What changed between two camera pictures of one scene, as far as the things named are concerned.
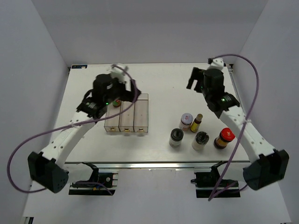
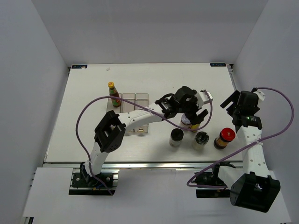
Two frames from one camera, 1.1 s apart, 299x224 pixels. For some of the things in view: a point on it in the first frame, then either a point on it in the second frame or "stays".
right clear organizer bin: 141,114 stays
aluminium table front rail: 160,165 stays
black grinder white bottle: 200,141 stays
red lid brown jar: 226,135 stays
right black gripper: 197,74 -> 234,97
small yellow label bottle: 195,125 stays
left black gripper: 127,95 -> 193,117
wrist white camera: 118,73 -> 202,98
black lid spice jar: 176,136 stays
